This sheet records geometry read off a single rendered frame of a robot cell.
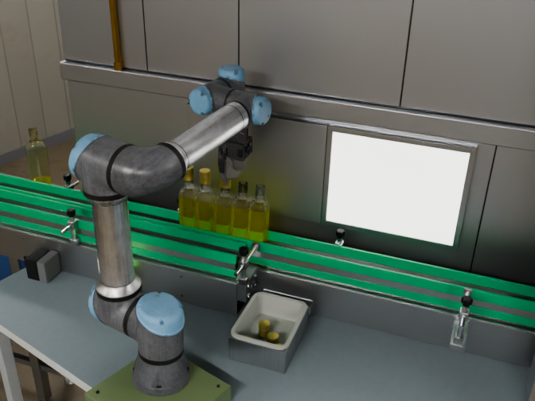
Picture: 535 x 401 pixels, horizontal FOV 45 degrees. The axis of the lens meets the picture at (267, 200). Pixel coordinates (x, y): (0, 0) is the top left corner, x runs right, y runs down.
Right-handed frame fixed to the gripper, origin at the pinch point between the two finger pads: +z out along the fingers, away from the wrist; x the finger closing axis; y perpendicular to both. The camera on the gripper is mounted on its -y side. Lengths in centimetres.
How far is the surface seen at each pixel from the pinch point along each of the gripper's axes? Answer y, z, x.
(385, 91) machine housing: 43, -29, 16
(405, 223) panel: 54, 11, 13
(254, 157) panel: 4.2, -2.1, 13.0
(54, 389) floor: -79, 116, -4
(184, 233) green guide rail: -12.5, 19.8, -5.6
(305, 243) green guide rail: 25.2, 20.2, 3.8
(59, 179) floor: -196, 119, 160
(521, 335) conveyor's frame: 92, 29, -6
